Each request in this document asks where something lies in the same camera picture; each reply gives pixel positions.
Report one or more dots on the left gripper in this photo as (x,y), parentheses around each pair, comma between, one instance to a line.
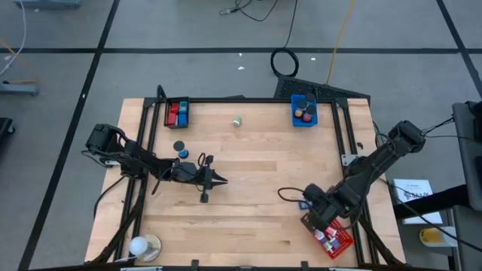
(206,177)

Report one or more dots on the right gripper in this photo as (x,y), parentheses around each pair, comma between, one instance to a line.
(327,214)

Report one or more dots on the purple white plug charger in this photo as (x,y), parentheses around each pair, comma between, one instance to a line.
(335,244)
(320,236)

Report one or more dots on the green white plug charger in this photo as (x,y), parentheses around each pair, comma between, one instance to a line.
(237,121)
(328,247)

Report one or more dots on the blue plastic pencil sharpener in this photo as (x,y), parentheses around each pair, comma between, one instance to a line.
(182,119)

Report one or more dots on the white sand hourglass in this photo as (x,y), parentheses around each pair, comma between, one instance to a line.
(310,97)

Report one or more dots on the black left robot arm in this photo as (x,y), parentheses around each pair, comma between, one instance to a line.
(132,158)

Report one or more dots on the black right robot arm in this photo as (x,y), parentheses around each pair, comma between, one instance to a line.
(376,162)

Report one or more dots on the blue flat card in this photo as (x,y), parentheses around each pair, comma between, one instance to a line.
(302,205)

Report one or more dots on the red plastic basket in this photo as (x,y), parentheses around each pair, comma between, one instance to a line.
(344,242)

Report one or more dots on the blue sand hourglass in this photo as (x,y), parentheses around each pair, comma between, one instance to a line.
(181,150)

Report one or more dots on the silver metal bar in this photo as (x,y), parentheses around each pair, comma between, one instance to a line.
(344,269)
(141,268)

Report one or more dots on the black plastic basket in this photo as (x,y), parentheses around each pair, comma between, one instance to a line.
(165,113)

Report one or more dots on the white booklet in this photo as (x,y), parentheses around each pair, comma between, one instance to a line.
(412,188)

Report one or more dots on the blue plastic basket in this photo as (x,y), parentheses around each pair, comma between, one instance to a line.
(305,124)

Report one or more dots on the yellow tape roll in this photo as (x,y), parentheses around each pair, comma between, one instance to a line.
(431,237)

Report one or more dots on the black cart bar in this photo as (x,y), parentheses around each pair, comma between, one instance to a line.
(433,202)

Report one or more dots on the grey cart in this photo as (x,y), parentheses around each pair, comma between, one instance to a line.
(467,158)

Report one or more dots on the black chair base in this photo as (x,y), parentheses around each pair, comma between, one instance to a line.
(5,130)

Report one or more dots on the grey stand base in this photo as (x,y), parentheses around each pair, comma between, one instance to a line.
(47,3)
(19,89)

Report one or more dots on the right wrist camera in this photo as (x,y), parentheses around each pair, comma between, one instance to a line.
(313,192)

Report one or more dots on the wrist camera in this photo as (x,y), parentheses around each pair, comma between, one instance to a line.
(313,192)
(186,171)

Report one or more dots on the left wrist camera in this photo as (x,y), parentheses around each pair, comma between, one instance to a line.
(186,171)

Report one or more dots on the black aluminium table frame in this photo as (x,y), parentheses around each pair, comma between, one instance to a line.
(244,100)

